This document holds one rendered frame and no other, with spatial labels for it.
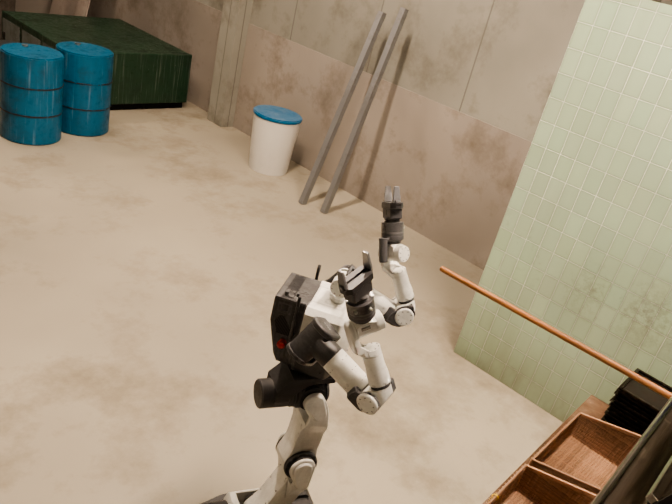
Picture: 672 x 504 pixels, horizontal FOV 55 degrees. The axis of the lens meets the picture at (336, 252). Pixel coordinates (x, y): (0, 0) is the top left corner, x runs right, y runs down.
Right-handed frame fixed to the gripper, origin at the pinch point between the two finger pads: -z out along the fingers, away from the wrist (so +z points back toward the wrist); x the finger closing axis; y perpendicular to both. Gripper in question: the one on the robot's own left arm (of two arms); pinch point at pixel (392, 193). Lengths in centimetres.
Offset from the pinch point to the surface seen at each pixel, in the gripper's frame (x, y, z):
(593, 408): -48, -139, 124
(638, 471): 92, -37, 78
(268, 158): -466, -54, -20
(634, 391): -15, -135, 102
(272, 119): -448, -56, -61
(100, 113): -516, 116, -71
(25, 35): -648, 197, -173
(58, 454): -100, 137, 128
